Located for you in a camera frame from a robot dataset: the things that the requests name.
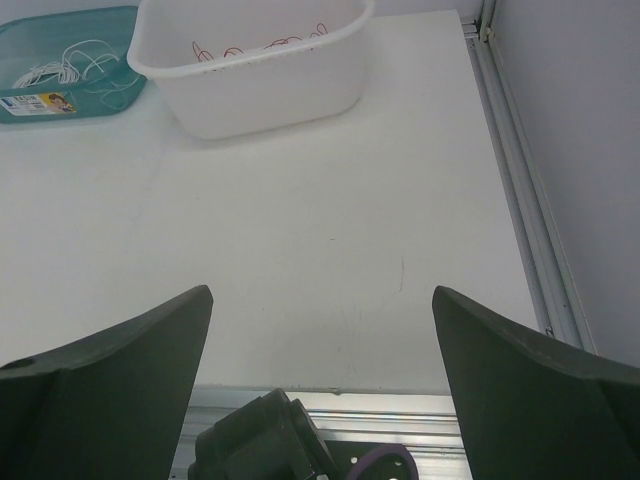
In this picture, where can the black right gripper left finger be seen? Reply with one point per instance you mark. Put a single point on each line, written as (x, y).
(110, 405)

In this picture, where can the white tub basket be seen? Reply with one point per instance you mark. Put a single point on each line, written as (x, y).
(229, 68)

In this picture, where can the teal plastic bin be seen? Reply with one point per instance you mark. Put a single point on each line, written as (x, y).
(68, 66)

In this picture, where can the aluminium side frame rail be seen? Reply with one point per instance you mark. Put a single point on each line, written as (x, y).
(558, 309)

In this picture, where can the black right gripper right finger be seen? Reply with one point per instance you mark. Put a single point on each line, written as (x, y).
(532, 407)

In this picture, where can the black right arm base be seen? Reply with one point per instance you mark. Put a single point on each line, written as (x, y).
(371, 460)

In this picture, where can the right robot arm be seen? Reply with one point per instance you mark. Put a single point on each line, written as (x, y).
(271, 437)

